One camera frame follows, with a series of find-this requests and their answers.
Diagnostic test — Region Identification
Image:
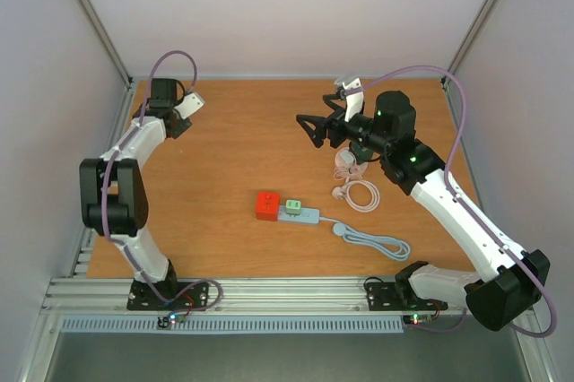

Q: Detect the light blue coiled power cord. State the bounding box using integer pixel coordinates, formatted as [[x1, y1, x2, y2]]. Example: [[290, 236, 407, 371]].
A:
[[318, 215, 412, 263]]

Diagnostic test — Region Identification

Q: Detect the blue slotted cable duct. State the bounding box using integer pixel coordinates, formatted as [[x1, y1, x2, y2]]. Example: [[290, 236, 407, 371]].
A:
[[60, 315, 404, 335]]

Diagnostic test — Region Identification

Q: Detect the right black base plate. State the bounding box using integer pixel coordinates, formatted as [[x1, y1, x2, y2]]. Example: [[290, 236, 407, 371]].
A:
[[362, 276, 448, 312]]

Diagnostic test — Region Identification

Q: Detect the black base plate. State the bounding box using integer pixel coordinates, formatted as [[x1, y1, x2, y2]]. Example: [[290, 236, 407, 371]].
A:
[[126, 281, 209, 311], [362, 276, 448, 312]]

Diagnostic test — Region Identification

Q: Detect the small circuit board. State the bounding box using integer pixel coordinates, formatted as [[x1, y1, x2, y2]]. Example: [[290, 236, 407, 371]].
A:
[[403, 313, 437, 326], [156, 314, 187, 329]]

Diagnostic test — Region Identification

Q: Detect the left small circuit board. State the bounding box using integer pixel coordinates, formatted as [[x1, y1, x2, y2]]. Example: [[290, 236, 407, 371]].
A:
[[156, 314, 187, 329]]

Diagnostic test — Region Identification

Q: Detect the aluminium front rail frame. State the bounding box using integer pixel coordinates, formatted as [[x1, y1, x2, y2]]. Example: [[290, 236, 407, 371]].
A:
[[39, 277, 535, 317]]

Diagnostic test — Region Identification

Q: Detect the dark green patterned cube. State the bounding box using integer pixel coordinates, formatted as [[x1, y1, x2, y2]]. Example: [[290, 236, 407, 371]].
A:
[[349, 142, 373, 165]]

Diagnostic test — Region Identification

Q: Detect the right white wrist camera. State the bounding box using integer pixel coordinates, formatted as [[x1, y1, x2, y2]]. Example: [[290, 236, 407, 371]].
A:
[[334, 76, 364, 122]]

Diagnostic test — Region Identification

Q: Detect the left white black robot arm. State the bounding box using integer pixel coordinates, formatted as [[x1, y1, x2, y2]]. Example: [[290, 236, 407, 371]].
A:
[[79, 78, 204, 308]]

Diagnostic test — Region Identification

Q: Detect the right small circuit board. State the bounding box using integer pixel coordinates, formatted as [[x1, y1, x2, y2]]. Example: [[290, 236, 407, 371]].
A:
[[403, 313, 437, 326]]

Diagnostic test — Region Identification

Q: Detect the green small plug charger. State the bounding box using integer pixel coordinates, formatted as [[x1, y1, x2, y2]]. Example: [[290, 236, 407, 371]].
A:
[[284, 199, 302, 216]]

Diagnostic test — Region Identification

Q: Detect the red cube plug adapter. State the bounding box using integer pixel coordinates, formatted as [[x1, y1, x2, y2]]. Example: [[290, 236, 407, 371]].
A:
[[255, 191, 280, 221]]

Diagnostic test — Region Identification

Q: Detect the light blue power strip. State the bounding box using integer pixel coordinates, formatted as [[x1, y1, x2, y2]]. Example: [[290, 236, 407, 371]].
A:
[[277, 204, 320, 225]]

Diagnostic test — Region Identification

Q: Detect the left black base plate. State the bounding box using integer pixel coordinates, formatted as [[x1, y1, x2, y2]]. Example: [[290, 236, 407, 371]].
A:
[[126, 281, 209, 311]]

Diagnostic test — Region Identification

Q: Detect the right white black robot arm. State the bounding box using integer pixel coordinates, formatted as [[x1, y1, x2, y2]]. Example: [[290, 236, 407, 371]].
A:
[[296, 91, 550, 331]]

